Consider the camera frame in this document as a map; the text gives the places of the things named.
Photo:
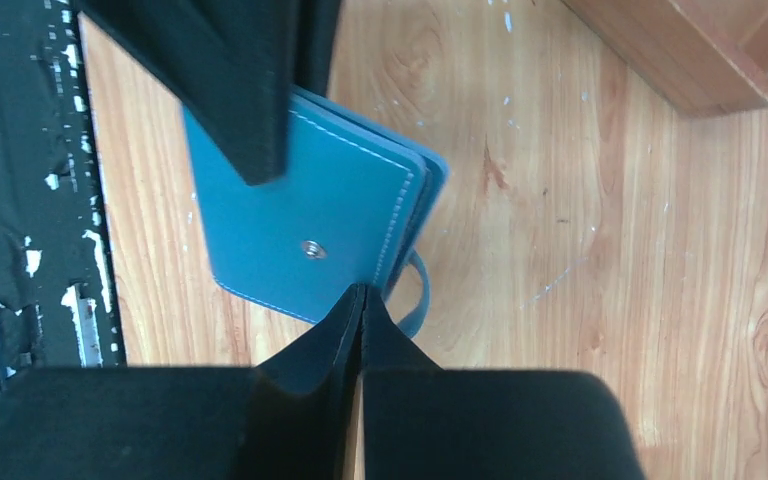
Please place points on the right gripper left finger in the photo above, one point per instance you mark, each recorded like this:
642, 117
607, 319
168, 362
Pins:
286, 418

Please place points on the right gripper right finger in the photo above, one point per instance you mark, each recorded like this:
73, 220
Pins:
422, 421

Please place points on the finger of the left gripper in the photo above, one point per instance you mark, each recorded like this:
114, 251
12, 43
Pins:
232, 64

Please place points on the blue leather card holder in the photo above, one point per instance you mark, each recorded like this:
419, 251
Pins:
348, 209

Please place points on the brown wooden grid tray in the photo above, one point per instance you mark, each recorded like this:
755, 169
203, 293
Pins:
706, 58

